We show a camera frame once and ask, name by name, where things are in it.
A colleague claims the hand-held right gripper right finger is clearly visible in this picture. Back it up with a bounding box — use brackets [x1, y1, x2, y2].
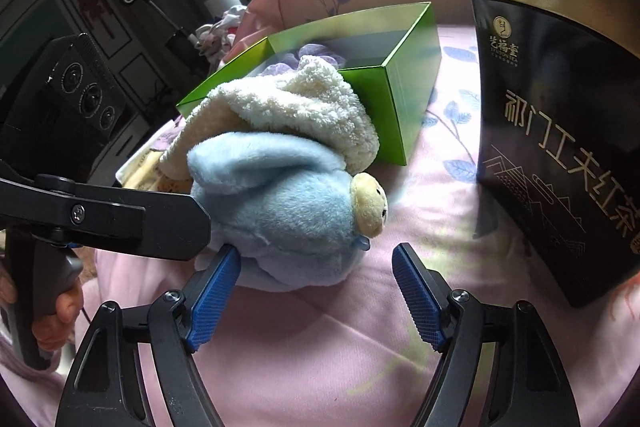
[391, 243, 583, 427]

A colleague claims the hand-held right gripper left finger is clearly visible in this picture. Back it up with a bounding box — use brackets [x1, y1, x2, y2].
[56, 243, 243, 427]

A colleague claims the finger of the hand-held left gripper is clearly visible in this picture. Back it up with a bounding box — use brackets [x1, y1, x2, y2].
[0, 164, 212, 262]

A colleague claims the light blue plush toy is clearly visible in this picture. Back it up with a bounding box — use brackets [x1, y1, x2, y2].
[187, 132, 390, 293]

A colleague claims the green cardboard box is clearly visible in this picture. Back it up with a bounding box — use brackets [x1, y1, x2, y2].
[176, 2, 442, 166]

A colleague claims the cream fluffy towel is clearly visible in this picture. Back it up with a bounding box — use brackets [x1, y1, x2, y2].
[159, 55, 380, 182]

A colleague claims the person's left hand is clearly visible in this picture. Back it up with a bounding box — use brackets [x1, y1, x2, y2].
[31, 282, 87, 354]

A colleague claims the pale yellow cloth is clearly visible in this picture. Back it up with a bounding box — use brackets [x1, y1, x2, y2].
[117, 147, 191, 195]

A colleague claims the dark cabinet with red decoration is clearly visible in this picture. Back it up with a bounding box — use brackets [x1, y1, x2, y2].
[0, 0, 176, 138]

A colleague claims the pink printed bed sheet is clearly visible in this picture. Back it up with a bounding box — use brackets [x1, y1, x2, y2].
[95, 0, 640, 427]

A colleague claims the black basket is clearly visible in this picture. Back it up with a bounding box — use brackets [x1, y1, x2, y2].
[166, 32, 201, 58]

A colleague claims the pile of clothes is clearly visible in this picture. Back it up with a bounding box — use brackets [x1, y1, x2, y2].
[195, 7, 247, 68]

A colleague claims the black tea tin gold lid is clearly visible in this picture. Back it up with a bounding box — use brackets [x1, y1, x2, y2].
[454, 0, 640, 309]

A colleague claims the purple mesh bath sponge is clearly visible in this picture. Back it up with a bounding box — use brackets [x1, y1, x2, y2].
[265, 43, 346, 75]

